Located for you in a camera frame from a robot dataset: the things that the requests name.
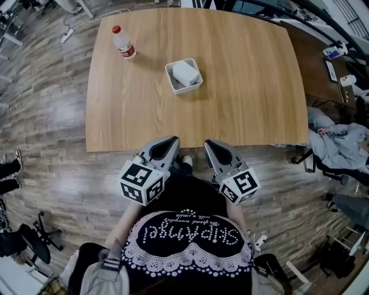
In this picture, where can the white power strip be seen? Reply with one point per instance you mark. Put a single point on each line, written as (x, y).
(66, 36)

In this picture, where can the white rectangular block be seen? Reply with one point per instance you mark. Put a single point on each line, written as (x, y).
(186, 73)

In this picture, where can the black office chair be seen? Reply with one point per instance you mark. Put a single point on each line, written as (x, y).
(34, 245)
(331, 173)

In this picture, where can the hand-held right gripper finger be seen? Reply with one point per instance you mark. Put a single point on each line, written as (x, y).
(212, 161)
(232, 151)

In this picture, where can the white square tray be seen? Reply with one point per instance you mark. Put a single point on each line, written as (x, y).
(178, 89)

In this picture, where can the white rack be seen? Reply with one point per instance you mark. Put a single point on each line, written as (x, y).
(295, 272)

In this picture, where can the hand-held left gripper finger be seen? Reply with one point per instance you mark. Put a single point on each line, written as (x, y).
(175, 154)
(157, 141)

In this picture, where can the person's black top lace print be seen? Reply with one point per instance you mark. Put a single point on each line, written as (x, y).
(187, 201)

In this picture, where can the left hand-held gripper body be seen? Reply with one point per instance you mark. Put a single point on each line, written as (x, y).
(141, 181)

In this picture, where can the dark wooden table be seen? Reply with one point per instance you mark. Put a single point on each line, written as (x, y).
(314, 72)

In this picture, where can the person's left forearm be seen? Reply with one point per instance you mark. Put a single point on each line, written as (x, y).
(127, 219)

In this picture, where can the blue and white bottle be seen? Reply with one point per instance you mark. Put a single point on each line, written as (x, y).
(334, 53)

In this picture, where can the light wooden table white legs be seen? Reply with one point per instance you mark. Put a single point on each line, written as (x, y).
(230, 101)

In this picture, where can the person's right forearm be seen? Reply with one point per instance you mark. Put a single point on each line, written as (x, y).
(237, 216)

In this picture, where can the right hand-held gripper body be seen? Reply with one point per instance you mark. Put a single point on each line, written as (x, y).
(240, 184)

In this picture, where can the person's dark jeans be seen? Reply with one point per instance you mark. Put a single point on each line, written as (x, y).
(184, 170)

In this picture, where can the clear water bottle red label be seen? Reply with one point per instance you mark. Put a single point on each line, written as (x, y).
(124, 46)

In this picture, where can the person's white shoe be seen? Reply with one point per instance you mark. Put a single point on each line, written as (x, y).
(187, 160)

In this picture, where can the white cup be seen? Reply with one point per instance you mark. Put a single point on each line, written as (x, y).
(347, 80)

